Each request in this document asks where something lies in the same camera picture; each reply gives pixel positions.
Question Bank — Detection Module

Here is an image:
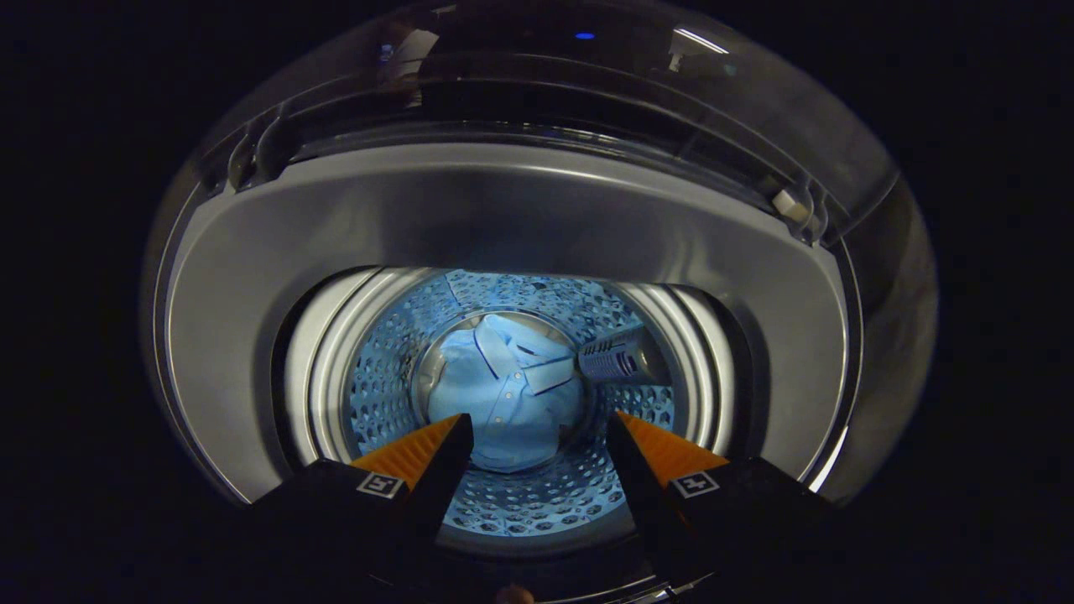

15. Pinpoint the grey washing machine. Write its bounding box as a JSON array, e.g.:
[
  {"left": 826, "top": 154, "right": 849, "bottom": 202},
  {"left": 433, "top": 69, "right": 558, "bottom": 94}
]
[{"left": 141, "top": 126, "right": 939, "bottom": 604}]

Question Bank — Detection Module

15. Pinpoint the dark washing machine lid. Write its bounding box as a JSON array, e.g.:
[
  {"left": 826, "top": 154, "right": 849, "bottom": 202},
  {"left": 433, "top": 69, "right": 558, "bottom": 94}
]
[{"left": 197, "top": 0, "right": 903, "bottom": 248}]

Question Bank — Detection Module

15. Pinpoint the light blue polo shirt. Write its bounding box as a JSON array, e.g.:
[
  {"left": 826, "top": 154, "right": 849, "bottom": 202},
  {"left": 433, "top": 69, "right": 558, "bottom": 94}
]
[{"left": 428, "top": 314, "right": 586, "bottom": 472}]

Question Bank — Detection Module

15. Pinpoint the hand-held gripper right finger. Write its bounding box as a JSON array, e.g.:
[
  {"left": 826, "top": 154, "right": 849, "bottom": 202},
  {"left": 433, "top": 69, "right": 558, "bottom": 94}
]
[{"left": 606, "top": 411, "right": 842, "bottom": 590}]

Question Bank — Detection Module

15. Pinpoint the grey drum lint filter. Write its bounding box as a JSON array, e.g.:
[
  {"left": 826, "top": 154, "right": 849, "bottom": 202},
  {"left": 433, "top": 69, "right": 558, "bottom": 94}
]
[{"left": 576, "top": 325, "right": 674, "bottom": 388}]

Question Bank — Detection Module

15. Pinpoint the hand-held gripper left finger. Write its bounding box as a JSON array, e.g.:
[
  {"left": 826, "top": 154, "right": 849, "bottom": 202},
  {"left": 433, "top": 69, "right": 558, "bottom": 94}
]
[{"left": 243, "top": 414, "right": 476, "bottom": 590}]

